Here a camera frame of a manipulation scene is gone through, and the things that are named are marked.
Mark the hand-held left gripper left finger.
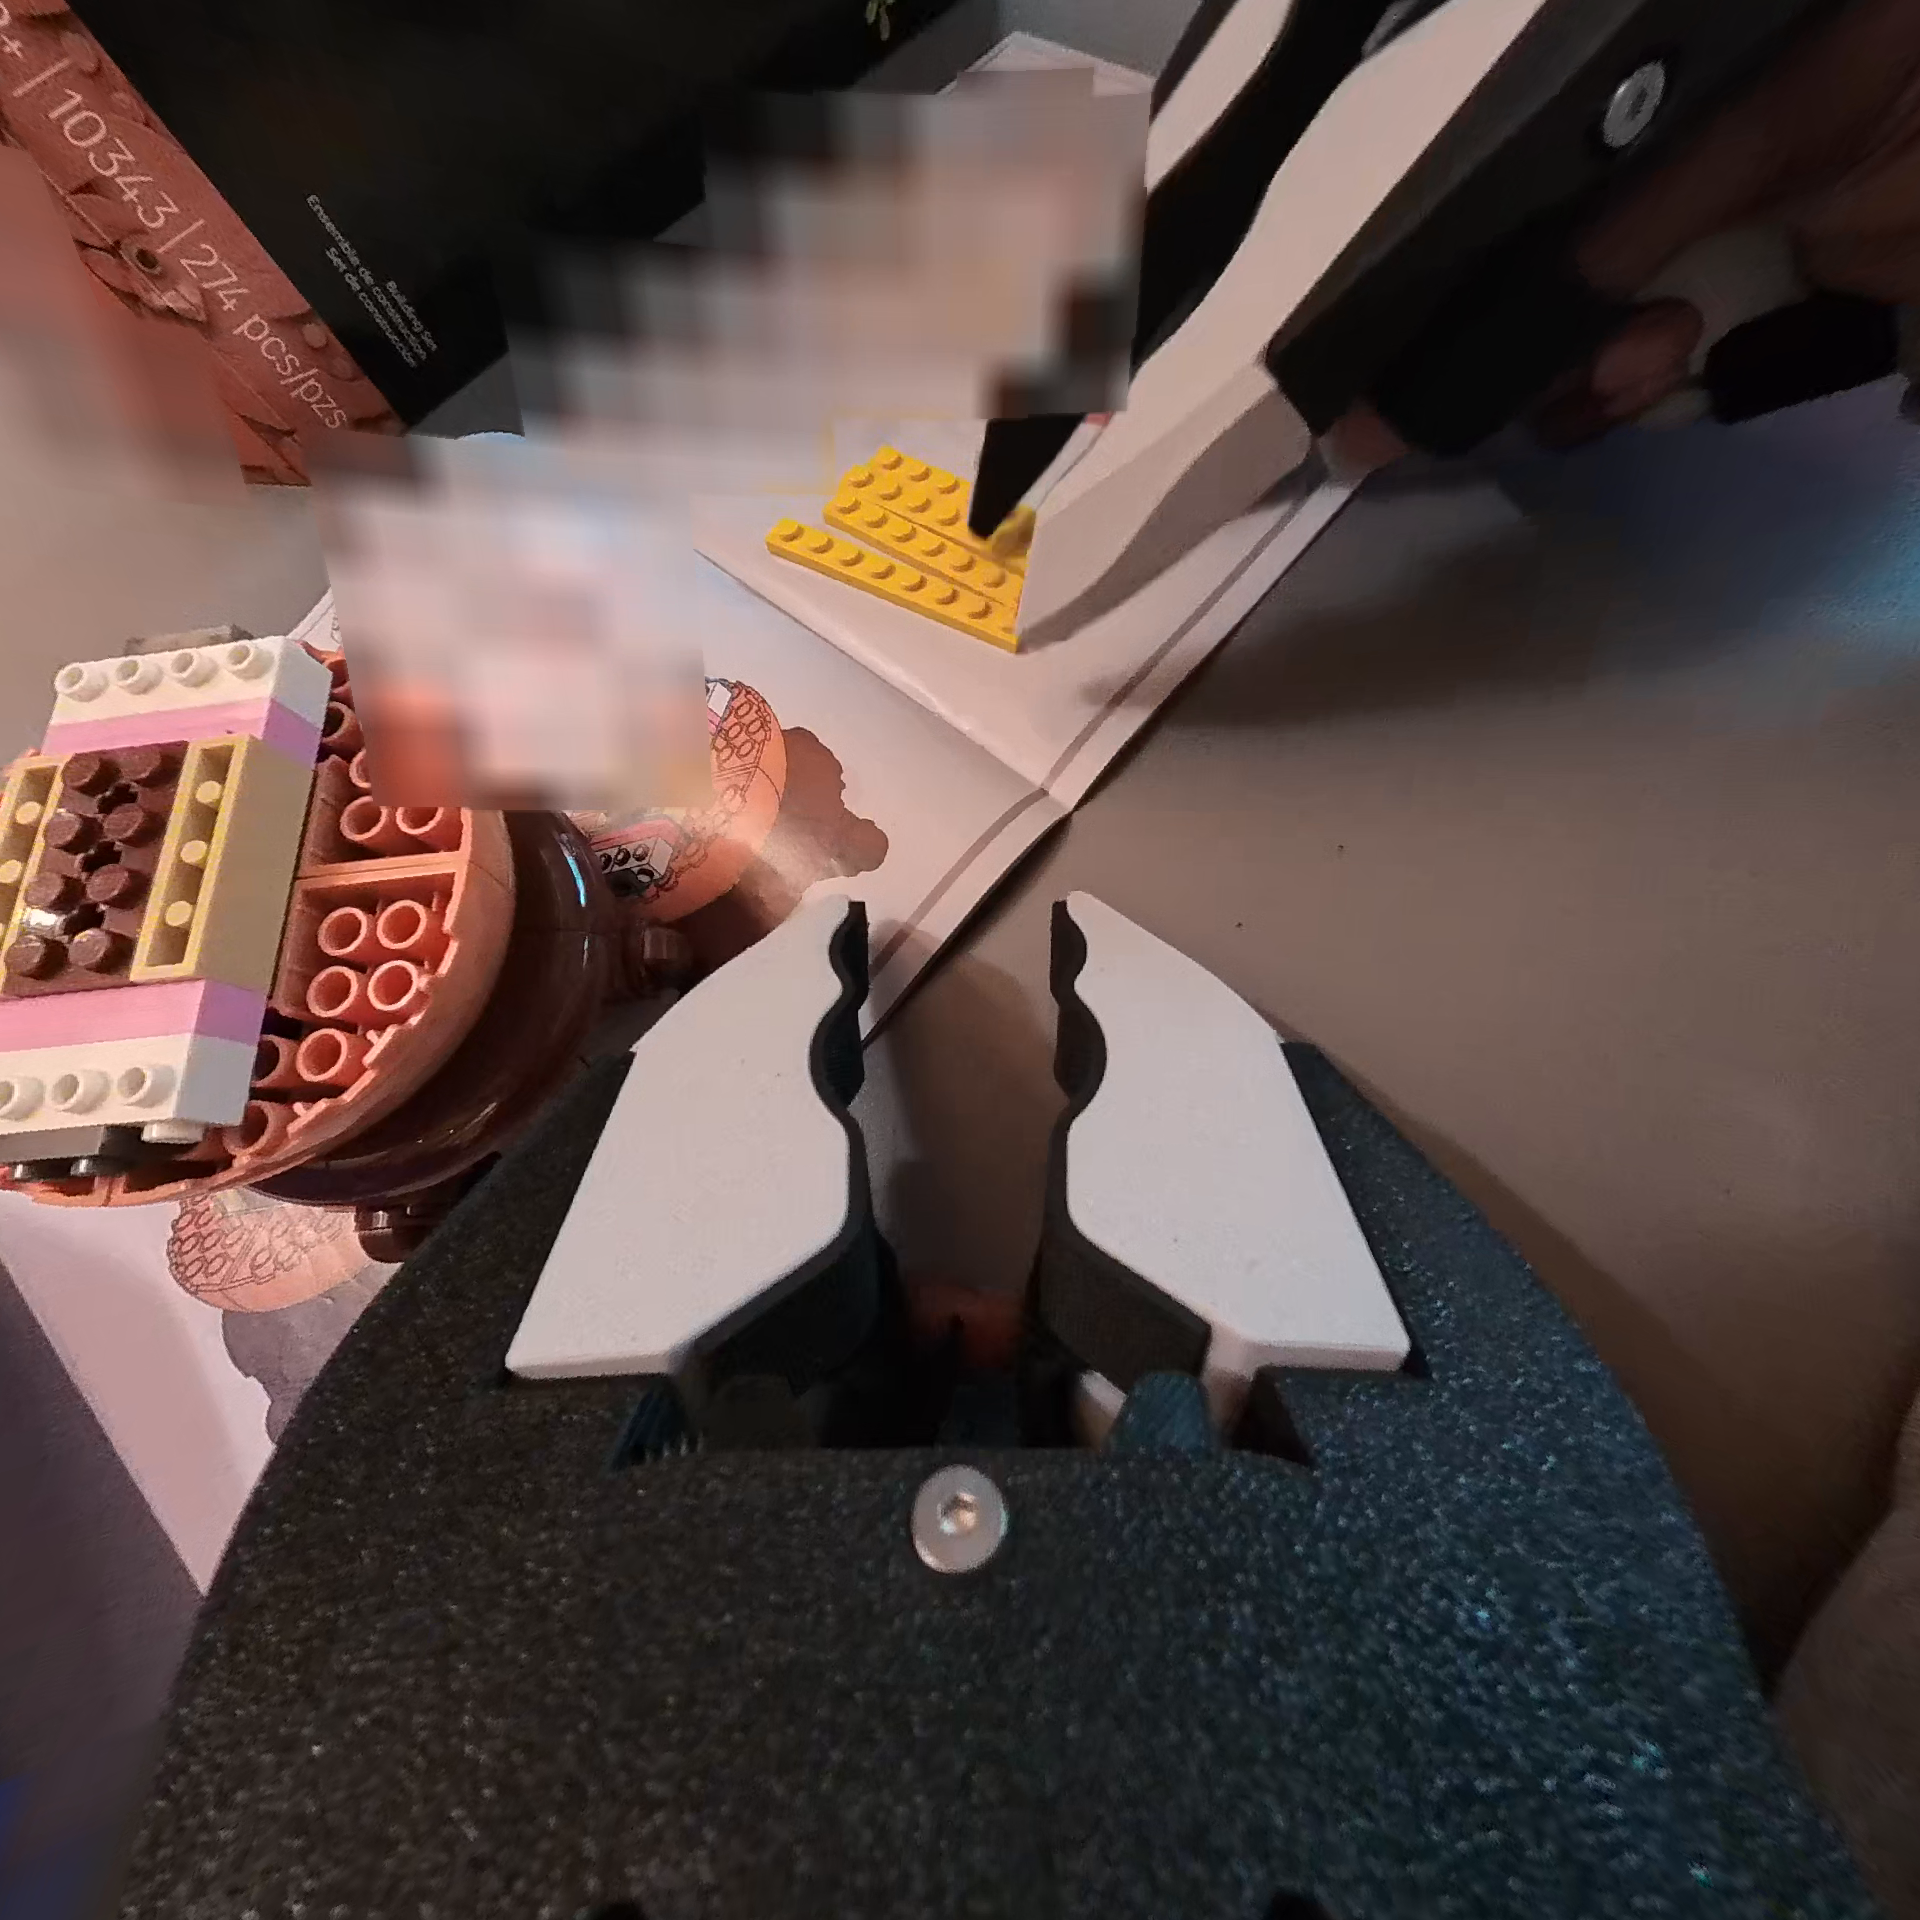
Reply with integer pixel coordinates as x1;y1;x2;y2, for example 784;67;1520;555
505;896;877;1387

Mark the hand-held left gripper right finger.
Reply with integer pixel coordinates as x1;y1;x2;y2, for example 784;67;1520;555
1036;892;1412;1387

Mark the brick set instruction booklet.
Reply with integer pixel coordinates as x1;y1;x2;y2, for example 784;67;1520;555
0;32;1367;1594

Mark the black orchid print set box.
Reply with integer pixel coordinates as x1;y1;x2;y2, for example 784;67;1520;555
0;0;1007;496

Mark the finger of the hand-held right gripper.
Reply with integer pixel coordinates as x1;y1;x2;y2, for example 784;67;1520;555
1128;0;1425;318
976;0;1593;648

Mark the brick flowerpot model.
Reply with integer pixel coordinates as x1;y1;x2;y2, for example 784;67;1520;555
0;631;647;1263

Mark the yellow long brick plate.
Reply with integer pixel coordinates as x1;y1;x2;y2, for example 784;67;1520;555
766;513;1029;656
804;475;1038;610
850;441;1038;571

